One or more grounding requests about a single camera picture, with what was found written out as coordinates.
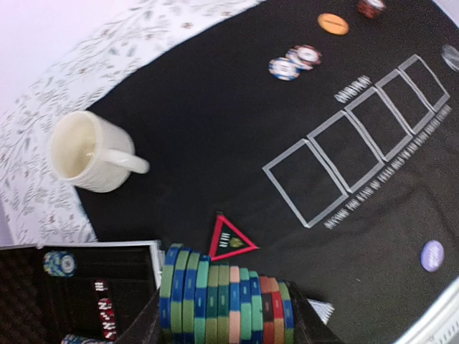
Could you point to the green blue chip stack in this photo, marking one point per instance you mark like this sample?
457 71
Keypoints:
204 302

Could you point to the poker chip stack front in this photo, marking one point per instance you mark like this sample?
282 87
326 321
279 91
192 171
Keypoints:
78 339

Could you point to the floral patterned tablecloth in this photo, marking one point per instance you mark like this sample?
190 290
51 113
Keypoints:
36 207

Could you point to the poker chip stack rear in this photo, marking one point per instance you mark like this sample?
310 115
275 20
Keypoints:
59 264

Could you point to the orange black hundred chip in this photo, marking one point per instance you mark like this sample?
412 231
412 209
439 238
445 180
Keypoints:
304 56

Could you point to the front aluminium rail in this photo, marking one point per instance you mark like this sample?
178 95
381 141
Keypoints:
439 325

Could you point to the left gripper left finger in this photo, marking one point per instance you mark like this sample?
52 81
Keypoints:
146 328

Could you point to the purple small blind button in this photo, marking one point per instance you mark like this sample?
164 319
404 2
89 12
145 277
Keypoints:
432 256

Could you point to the black poker table mat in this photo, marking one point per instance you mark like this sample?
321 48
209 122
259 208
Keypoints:
340 176

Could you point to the black round dealer button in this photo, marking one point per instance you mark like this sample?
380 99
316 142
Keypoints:
451 57

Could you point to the blue playing card deck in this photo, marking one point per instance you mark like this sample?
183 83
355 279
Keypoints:
323 309

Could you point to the orange big blind button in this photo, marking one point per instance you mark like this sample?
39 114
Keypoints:
333 24

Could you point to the cream ceramic mug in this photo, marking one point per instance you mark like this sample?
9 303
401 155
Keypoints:
87 151

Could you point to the blue white ten chip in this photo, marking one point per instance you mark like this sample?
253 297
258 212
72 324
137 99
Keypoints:
283 69

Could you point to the red black triangle token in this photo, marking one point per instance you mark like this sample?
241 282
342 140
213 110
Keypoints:
228 241

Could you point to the aluminium poker chip case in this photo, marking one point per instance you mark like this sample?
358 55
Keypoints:
112 284

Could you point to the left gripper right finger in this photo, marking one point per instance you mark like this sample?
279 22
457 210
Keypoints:
309 328

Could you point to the orange hundred chip stack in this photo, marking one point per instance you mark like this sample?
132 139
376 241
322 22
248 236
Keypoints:
371 8

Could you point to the poker chip stack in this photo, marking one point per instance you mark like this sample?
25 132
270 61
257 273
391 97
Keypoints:
78 339
59 264

